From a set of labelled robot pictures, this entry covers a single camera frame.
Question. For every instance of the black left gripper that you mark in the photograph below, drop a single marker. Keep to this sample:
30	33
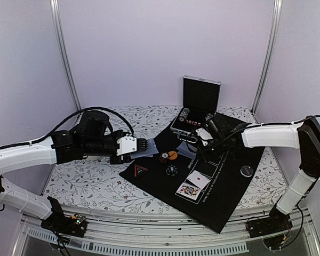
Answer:
123	160

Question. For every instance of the black white dealer button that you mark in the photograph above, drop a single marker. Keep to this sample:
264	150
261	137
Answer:
246	171

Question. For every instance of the dealt blue card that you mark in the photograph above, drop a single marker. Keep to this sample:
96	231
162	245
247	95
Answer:
186	146
187	153

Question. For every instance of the face up diamond card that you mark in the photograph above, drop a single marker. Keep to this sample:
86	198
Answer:
198	179

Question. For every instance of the orange big blind button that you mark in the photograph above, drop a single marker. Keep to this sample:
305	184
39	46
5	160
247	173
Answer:
173	155

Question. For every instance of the blue playing card deck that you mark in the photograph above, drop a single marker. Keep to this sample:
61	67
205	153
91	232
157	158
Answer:
149	152

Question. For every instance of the black and green chip stack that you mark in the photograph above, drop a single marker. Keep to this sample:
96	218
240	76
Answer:
171	170

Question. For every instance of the orange black chip stack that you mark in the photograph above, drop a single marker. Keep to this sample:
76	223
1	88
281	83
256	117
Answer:
164	157

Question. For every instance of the face up queen card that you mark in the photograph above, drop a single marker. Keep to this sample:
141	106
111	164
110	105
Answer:
189	191

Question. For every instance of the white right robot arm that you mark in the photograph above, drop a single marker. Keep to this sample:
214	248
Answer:
303	136

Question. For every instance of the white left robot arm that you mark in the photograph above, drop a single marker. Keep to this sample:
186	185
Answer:
55	148

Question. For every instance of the cream cylindrical cup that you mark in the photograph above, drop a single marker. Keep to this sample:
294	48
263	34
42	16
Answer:
93	158

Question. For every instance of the green blue black chip row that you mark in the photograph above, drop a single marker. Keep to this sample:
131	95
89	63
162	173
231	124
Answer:
208	116

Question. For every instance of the red dice row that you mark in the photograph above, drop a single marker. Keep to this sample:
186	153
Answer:
194	123

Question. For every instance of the aluminium poker chip case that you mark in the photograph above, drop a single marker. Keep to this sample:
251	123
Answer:
201	96

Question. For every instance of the black poker table mat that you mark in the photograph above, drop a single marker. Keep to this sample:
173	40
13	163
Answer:
208	190

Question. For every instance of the triangular all in button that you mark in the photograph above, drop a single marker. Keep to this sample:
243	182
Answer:
139	170

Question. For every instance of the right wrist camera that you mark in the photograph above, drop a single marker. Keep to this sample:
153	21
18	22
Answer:
204	136

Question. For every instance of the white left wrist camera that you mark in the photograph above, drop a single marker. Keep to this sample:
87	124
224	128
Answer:
126	144

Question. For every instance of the front aluminium rail base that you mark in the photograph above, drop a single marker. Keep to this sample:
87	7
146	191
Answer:
174	233

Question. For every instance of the left aluminium frame post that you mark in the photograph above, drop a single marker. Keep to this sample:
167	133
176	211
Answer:
56	17

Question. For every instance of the aluminium frame post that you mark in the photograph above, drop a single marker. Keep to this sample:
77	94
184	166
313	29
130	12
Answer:
268	56
56	17

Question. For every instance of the right aluminium frame post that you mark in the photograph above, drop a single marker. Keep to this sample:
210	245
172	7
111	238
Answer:
268	56

